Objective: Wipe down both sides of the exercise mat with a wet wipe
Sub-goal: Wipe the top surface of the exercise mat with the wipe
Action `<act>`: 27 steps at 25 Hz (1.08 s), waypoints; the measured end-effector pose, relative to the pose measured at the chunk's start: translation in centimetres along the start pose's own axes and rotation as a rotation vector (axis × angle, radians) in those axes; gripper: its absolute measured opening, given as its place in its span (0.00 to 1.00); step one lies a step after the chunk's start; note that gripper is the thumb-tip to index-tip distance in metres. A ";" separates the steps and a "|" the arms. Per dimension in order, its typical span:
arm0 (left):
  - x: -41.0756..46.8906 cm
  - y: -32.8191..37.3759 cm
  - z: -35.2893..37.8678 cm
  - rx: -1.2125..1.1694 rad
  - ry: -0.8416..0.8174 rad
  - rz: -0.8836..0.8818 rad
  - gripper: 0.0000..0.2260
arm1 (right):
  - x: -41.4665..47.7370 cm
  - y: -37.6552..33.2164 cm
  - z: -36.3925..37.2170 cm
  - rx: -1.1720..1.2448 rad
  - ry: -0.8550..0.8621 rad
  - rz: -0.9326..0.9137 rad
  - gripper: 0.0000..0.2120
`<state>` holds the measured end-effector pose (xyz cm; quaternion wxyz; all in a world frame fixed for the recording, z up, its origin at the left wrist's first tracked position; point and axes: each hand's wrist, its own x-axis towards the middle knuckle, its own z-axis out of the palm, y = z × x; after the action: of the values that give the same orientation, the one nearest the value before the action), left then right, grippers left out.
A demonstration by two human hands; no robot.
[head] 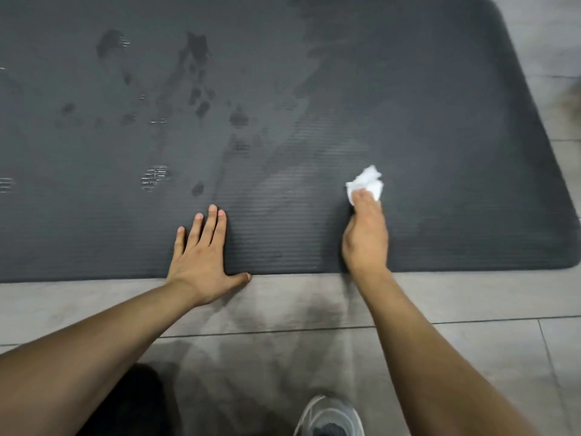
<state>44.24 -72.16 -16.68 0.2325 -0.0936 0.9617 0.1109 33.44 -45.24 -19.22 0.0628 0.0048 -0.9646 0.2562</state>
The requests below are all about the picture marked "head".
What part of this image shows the person's left hand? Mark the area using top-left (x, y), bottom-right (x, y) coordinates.
top-left (165, 204), bottom-right (252, 308)

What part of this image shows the person's right hand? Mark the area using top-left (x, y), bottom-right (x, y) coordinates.
top-left (341, 188), bottom-right (390, 276)

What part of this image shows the white wipe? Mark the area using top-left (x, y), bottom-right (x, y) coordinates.
top-left (346, 165), bottom-right (385, 207)

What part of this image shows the dark grey yoga mat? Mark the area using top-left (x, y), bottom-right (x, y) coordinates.
top-left (0, 0), bottom-right (581, 283)

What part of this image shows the person's left forearm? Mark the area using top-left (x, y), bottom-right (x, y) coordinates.
top-left (0, 280), bottom-right (200, 436)

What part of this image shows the person's right forearm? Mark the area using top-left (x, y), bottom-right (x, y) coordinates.
top-left (358, 267), bottom-right (541, 436)

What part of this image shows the person's right shoe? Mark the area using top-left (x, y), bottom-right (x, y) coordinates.
top-left (292, 394), bottom-right (366, 436)

